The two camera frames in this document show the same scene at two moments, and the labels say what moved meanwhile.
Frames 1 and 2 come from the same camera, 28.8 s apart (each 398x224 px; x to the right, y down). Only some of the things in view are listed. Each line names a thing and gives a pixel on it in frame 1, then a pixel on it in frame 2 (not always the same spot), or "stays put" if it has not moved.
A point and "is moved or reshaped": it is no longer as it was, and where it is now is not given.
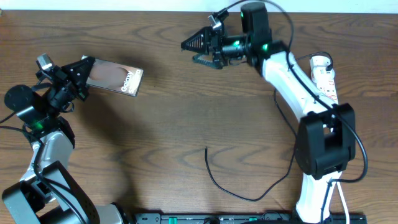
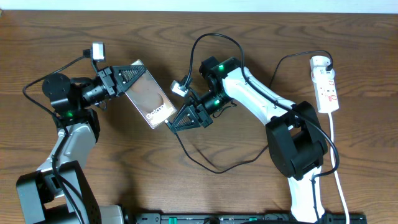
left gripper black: (78, 91) -> (115, 86)
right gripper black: (209, 35) -> (204, 119)
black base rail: (246, 218) stays put
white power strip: (324, 80) stays put
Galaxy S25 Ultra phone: (120, 78) is moved or reshaped
